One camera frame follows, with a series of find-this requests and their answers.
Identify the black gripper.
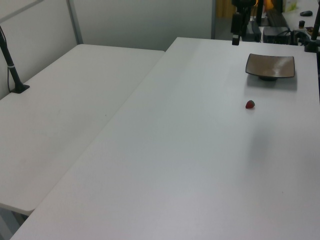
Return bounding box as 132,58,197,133
231,0,257,46

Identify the brown square ceramic plate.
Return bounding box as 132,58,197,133
245,53,297,81

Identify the black vertical stand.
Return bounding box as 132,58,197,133
256,0,265,27

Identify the black electronics box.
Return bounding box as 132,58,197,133
262,26,292,45

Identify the green and white box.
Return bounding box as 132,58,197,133
282,0,299,12

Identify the black clamped pole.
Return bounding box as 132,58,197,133
303,0,320,53

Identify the silver partition end post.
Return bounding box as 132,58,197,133
211,0,217,40

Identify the grey partition corner post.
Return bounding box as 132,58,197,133
66,0,84,45

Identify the black camera pole with base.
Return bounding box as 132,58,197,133
0,24,31,95

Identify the thin black pole cable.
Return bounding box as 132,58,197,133
6,66,13,94

